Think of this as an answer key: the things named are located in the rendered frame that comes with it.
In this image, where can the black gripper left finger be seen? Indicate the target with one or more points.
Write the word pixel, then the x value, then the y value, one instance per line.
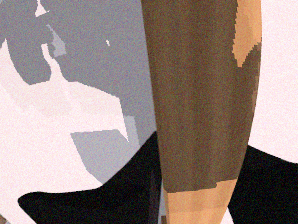
pixel 132 196

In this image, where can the wooden post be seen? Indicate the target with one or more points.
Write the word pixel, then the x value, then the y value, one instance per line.
pixel 163 219

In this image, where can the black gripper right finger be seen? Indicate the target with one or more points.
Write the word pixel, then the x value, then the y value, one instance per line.
pixel 266 190

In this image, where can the wooden side rail with metal hooks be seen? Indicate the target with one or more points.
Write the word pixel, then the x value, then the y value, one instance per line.
pixel 204 58

